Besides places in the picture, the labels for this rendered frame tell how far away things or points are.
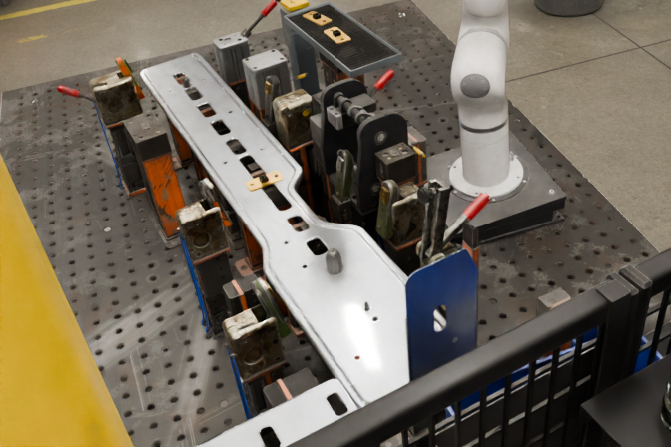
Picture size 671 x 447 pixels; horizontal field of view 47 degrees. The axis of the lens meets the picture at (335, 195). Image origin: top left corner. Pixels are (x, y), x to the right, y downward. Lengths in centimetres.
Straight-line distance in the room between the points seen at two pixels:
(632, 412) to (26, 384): 58
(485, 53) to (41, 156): 150
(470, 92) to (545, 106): 207
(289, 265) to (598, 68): 286
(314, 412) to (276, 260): 37
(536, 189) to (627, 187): 136
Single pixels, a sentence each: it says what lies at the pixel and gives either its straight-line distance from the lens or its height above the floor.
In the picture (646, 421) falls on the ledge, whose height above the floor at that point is 143.
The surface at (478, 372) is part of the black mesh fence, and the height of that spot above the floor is 155.
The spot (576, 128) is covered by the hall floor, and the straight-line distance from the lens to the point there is 367.
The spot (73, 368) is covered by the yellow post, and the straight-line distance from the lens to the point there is 29.
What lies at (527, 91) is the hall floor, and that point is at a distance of 393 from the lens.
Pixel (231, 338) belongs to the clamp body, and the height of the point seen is 104.
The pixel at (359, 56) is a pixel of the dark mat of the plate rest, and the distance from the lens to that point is 185.
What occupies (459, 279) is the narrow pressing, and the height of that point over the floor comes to 129.
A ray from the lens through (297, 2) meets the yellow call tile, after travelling 215.
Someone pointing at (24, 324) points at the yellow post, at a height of 186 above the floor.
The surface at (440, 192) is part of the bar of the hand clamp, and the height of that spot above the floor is 121.
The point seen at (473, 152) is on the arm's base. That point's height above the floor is 90.
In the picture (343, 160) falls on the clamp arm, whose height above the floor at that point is 109.
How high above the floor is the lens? 203
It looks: 38 degrees down
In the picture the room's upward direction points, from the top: 7 degrees counter-clockwise
